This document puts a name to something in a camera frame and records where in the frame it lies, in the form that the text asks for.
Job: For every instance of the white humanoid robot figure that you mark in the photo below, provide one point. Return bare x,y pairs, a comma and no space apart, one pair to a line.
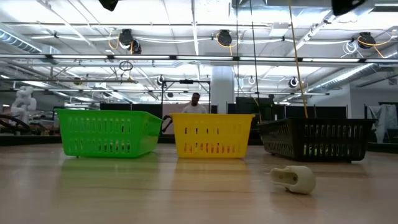
23,102

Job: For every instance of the black plastic basket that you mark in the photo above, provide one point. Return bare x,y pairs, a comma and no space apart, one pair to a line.
323,137

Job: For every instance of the long ceiling light strip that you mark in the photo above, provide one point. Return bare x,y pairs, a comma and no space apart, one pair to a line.
199,58

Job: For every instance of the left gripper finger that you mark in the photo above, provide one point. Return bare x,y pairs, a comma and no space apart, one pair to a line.
109,3

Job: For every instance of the green plastic basket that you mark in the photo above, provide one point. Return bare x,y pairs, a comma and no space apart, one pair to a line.
105,133

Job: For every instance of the white building pillar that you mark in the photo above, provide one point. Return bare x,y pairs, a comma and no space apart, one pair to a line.
222,90

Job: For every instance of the black metal rig frame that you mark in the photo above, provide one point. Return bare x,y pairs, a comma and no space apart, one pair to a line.
186,81

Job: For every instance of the person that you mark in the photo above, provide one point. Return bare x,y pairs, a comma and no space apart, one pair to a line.
195,107

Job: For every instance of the white covered equipment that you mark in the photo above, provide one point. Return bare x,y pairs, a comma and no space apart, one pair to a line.
385,121

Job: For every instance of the silver ceiling air duct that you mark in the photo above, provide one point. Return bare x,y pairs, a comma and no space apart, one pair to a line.
342,77

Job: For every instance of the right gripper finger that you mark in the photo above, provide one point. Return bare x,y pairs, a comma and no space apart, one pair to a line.
343,6

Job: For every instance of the yellow plastic basket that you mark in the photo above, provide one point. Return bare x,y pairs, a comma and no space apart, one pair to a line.
211,130

